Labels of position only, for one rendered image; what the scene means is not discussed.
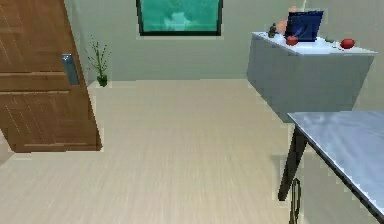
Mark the small dark flask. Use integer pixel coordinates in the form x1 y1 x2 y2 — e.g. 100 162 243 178
267 22 278 39

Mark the grey kitchen counter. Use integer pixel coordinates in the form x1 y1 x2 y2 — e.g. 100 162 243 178
246 31 379 124

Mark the green house plant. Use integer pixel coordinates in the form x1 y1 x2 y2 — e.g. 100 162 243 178
85 34 112 88

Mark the grey metal table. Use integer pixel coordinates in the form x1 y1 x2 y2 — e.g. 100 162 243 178
277 110 384 224

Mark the brown wooden room door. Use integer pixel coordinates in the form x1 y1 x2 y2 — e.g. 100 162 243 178
0 0 103 154

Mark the red tomato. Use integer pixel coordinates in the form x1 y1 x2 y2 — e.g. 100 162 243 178
340 38 356 50

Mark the grey metal door handle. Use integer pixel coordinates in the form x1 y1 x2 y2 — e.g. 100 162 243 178
61 53 81 86

